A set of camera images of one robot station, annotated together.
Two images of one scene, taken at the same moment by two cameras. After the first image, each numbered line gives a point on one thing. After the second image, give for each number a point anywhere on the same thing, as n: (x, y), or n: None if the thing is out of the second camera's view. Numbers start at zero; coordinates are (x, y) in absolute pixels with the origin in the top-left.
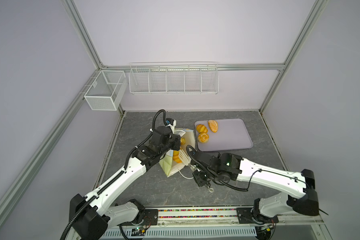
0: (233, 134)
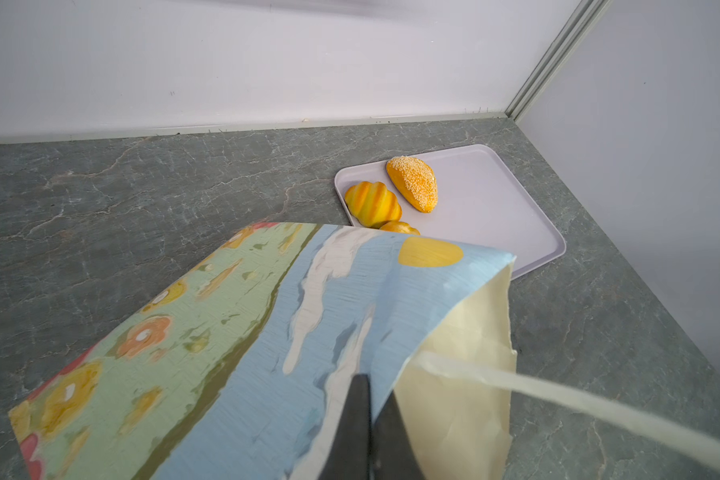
0: (479, 204)
